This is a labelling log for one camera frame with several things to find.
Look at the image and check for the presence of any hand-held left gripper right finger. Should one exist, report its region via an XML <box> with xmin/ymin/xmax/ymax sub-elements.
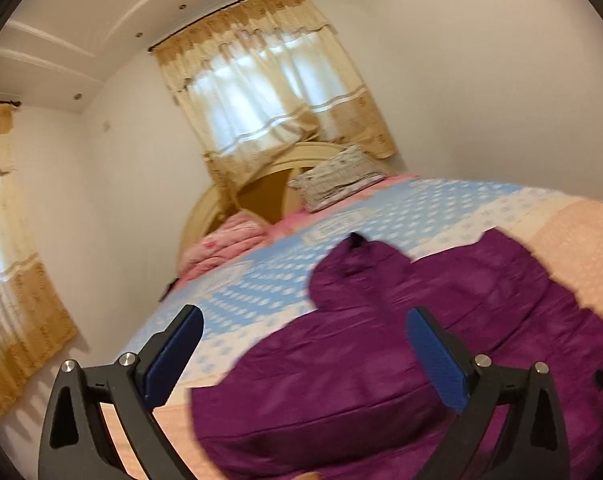
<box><xmin>406</xmin><ymin>306</ymin><xmax>572</xmax><ymax>480</ymax></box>

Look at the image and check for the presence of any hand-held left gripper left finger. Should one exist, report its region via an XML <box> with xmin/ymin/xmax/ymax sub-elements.
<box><xmin>38</xmin><ymin>304</ymin><xmax>204</xmax><ymax>480</ymax></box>

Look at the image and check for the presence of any purple puffer jacket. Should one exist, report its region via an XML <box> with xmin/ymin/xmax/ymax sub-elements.
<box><xmin>191</xmin><ymin>232</ymin><xmax>603</xmax><ymax>480</ymax></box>

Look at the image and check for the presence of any pink folded blanket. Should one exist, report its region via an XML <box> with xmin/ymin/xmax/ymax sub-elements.
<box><xmin>178</xmin><ymin>211</ymin><xmax>272</xmax><ymax>281</ymax></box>

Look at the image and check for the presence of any cream round wooden headboard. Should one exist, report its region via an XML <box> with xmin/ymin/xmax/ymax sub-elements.
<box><xmin>178</xmin><ymin>141</ymin><xmax>345</xmax><ymax>271</ymax></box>

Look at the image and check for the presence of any bed with patterned sheet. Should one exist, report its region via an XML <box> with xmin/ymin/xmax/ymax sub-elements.
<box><xmin>116</xmin><ymin>175</ymin><xmax>603</xmax><ymax>480</ymax></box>

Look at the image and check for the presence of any beige floral window curtain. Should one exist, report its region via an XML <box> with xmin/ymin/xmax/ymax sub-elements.
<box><xmin>0</xmin><ymin>102</ymin><xmax>78</xmax><ymax>426</ymax></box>
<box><xmin>151</xmin><ymin>0</ymin><xmax>398</xmax><ymax>201</ymax></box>

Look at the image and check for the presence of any striped patterned pillow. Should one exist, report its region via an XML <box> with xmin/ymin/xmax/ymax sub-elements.
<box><xmin>288</xmin><ymin>144</ymin><xmax>386</xmax><ymax>212</ymax></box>

